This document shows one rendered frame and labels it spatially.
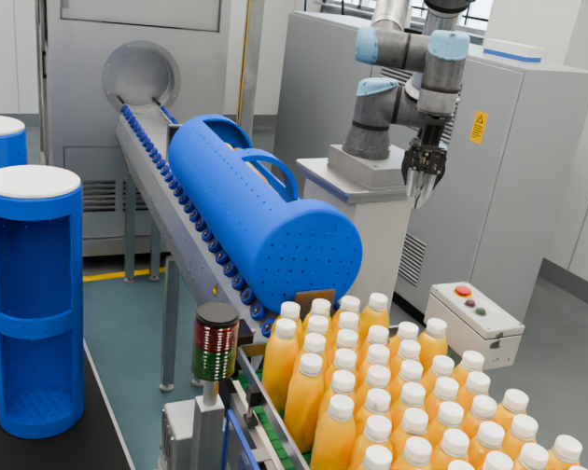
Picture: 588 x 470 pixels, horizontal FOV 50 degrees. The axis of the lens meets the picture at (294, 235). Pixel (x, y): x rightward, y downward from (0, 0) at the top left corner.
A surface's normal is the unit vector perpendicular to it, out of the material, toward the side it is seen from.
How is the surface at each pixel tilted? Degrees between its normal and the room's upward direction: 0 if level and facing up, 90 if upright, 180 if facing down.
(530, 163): 90
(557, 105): 90
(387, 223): 90
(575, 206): 90
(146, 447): 0
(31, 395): 0
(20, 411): 0
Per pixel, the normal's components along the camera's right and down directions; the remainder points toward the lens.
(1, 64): 0.47, 0.40
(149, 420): 0.12, -0.91
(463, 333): -0.91, 0.05
